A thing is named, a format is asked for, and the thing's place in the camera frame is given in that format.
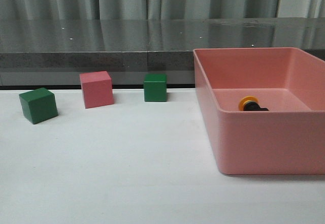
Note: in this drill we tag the yellow push button switch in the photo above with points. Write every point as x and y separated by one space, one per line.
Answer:
250 103

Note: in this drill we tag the green cube right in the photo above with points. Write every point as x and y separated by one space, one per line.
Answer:
155 88

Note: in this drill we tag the green cube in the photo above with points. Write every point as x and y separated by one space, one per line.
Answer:
38 105
155 88

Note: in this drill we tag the pink cube middle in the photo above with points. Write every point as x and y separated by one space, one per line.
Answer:
97 89

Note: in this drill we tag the green cube left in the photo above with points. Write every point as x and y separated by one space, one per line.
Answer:
38 105

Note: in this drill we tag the pink plastic bin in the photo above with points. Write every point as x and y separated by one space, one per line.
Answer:
286 139

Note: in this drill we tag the grey stone ledge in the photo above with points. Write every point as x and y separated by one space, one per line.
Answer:
54 53

